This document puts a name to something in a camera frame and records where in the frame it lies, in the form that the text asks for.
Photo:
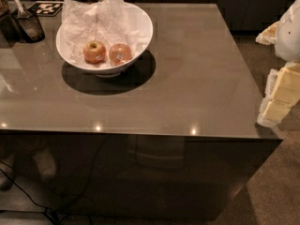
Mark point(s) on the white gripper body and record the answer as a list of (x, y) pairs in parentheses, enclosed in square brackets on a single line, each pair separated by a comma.
[(289, 35)]

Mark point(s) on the left red yellow apple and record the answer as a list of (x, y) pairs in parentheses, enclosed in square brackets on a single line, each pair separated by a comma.
[(94, 52)]

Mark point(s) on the crumpled white paper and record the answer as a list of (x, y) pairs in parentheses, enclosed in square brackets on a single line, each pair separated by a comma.
[(106, 22)]

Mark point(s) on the white ceramic bowl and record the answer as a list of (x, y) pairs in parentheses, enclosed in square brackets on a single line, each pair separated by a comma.
[(138, 20)]

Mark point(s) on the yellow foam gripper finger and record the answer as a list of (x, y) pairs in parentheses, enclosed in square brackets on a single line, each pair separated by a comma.
[(268, 35), (282, 92)]

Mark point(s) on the black white marker tag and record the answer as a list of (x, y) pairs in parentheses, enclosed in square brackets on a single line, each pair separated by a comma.
[(46, 8)]

